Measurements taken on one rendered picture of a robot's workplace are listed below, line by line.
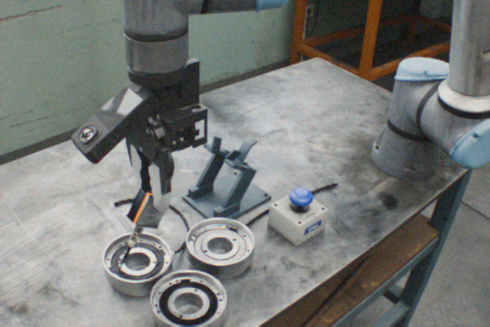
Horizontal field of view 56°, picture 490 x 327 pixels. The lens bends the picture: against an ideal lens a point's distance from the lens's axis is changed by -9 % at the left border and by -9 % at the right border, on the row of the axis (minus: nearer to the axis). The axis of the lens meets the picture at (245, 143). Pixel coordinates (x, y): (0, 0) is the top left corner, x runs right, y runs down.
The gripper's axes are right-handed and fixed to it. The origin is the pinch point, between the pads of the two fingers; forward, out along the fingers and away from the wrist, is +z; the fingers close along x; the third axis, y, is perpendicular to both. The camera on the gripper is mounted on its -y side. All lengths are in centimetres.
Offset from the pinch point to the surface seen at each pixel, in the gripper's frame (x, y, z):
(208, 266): -7.4, 4.3, 9.7
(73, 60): 155, 53, 47
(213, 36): 153, 134, 54
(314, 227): -10.7, 24.0, 11.1
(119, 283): -2.2, -8.0, 10.0
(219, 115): 30.0, 37.0, 13.3
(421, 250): -16, 65, 40
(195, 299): -10.0, -0.2, 11.6
